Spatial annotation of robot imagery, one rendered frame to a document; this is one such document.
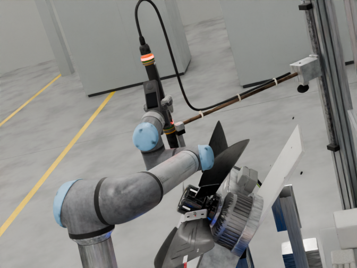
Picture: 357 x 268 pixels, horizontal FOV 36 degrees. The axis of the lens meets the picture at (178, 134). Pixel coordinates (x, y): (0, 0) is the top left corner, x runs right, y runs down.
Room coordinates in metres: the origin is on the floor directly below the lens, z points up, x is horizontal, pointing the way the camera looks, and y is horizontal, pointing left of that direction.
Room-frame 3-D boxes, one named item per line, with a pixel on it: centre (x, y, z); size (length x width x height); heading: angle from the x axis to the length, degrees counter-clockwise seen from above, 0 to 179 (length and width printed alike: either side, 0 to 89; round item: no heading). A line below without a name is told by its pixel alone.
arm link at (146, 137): (1.60, 0.09, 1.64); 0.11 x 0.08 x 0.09; 166
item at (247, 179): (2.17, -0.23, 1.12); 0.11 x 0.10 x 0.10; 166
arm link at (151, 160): (1.59, 0.07, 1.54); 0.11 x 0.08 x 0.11; 63
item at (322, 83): (2.10, -0.61, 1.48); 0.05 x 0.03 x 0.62; 21
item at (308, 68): (2.08, -0.56, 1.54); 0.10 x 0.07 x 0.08; 111
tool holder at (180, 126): (1.86, 0.02, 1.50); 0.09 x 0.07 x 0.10; 111
